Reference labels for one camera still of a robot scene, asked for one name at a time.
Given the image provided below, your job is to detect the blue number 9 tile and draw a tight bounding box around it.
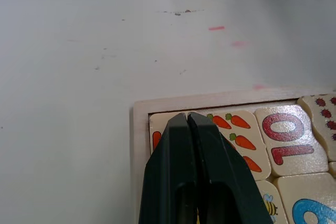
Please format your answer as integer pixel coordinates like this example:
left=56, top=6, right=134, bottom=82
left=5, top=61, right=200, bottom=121
left=272, top=172, right=336, bottom=224

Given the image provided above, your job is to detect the orange carrots picture tile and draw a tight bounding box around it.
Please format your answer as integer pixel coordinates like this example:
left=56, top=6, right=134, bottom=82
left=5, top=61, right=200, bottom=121
left=206, top=110, right=271, bottom=182

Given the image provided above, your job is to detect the red number 10 tile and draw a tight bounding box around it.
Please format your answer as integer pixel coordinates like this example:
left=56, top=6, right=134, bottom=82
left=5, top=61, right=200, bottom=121
left=255, top=104, right=329, bottom=178

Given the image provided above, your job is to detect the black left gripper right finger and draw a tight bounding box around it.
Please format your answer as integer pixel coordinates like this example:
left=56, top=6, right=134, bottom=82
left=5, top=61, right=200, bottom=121
left=187, top=111, right=273, bottom=224

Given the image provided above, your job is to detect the ten red ladybugs tile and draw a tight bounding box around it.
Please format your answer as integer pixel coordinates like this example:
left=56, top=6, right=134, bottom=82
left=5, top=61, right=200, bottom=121
left=297, top=93, right=336, bottom=162

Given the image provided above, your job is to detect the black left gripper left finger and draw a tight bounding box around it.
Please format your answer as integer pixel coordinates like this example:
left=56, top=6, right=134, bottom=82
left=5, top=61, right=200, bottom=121
left=138, top=112, right=201, bottom=224

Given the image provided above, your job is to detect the yellow bees picture tile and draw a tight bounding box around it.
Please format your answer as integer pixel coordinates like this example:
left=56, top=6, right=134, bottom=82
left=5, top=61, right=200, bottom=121
left=253, top=179, right=289, bottom=224

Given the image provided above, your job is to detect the wooden number puzzle board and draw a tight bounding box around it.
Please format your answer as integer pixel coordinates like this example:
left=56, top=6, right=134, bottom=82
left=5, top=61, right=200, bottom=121
left=130, top=86, right=336, bottom=224

